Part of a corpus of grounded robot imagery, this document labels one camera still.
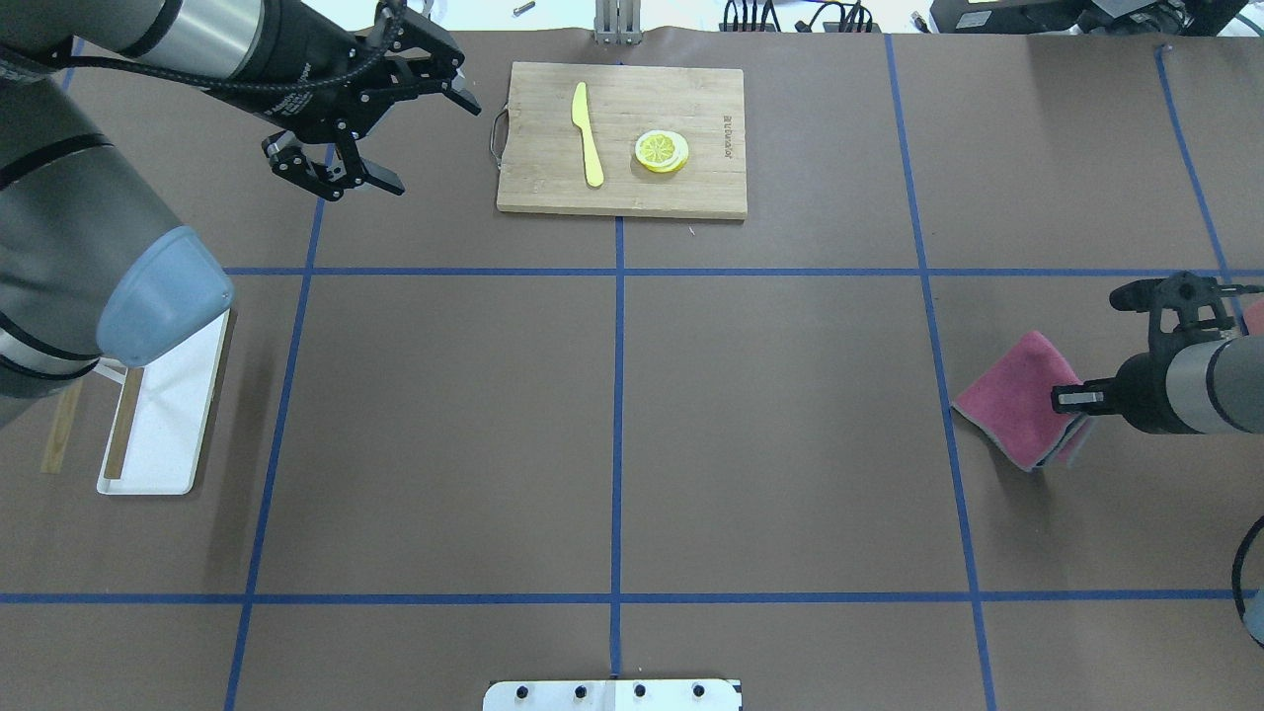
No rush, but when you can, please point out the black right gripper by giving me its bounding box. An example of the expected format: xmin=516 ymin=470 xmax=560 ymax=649
xmin=1050 ymin=353 xmax=1173 ymax=434

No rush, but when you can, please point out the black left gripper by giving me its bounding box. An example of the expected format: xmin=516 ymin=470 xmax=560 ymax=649
xmin=259 ymin=14 xmax=483 ymax=201

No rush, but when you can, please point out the pink microfiber cloth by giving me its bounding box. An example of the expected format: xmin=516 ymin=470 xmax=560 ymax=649
xmin=952 ymin=330 xmax=1093 ymax=473

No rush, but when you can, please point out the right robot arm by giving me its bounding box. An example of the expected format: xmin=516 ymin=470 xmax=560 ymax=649
xmin=1049 ymin=337 xmax=1263 ymax=434

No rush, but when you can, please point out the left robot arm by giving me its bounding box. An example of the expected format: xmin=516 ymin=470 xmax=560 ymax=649
xmin=1 ymin=1 xmax=480 ymax=424

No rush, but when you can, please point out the yellow plastic knife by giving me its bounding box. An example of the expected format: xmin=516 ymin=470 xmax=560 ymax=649
xmin=570 ymin=81 xmax=605 ymax=189

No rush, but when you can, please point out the bamboo cutting board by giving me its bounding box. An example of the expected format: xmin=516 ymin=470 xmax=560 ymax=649
xmin=495 ymin=59 xmax=750 ymax=221

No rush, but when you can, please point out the yellow lemon slice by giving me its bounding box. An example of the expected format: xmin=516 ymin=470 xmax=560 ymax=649
xmin=633 ymin=129 xmax=690 ymax=175

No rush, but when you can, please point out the white rectangular tray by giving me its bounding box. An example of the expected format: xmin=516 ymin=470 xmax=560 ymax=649
xmin=95 ymin=311 xmax=234 ymax=497

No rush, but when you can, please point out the wooden chopstick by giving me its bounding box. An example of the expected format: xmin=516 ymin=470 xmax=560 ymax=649
xmin=101 ymin=366 xmax=145 ymax=483
xmin=39 ymin=377 xmax=86 ymax=476

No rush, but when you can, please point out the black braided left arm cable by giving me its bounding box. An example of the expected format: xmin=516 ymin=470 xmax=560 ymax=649
xmin=39 ymin=0 xmax=411 ymax=97

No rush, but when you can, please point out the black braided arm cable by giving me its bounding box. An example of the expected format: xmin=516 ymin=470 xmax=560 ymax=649
xmin=1230 ymin=512 xmax=1264 ymax=633
xmin=39 ymin=0 xmax=411 ymax=97

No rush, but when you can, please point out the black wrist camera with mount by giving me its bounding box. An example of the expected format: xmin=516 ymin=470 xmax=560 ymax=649
xmin=1109 ymin=271 xmax=1261 ymax=367

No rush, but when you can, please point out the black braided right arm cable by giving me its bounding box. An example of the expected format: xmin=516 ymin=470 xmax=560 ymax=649
xmin=1230 ymin=512 xmax=1264 ymax=633

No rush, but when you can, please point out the metal bracket at table edge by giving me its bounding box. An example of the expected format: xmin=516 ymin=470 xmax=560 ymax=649
xmin=592 ymin=0 xmax=643 ymax=46

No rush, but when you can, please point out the metal base plate with bolts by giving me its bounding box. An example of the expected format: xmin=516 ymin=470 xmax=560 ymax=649
xmin=482 ymin=678 xmax=744 ymax=710

